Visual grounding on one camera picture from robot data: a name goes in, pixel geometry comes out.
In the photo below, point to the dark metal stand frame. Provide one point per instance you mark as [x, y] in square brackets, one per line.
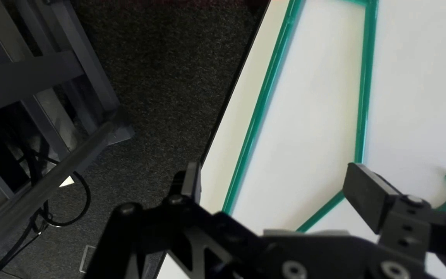
[27, 78]

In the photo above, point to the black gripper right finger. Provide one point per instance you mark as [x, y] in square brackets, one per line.
[372, 199]

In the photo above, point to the white rectangular table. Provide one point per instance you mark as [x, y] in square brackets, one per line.
[419, 78]

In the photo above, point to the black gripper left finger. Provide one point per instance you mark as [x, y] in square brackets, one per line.
[146, 237]

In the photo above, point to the floor outlet plate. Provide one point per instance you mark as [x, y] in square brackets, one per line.
[88, 259]

